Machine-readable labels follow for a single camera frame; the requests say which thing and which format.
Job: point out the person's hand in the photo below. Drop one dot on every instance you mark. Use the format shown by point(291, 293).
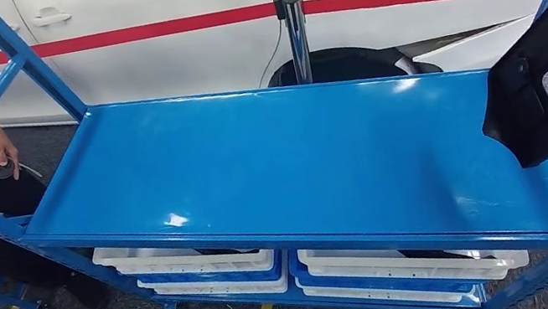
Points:
point(2, 145)

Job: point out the black tape roll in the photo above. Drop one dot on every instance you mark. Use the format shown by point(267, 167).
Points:
point(0, 169)

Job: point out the black curved plastic part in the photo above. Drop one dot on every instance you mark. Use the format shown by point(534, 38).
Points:
point(421, 252)
point(229, 251)

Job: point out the red barrier belt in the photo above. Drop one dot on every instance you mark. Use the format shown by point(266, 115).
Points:
point(145, 31)

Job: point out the white plastic crate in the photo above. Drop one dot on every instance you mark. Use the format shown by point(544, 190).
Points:
point(361, 264)
point(157, 261)
point(219, 293)
point(378, 295)

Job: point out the white car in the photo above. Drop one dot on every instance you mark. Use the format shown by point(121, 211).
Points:
point(140, 2)

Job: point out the black car tyre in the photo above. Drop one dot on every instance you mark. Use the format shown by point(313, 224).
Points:
point(348, 64)

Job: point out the chrome stanchion post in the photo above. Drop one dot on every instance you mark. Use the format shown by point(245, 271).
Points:
point(298, 42)

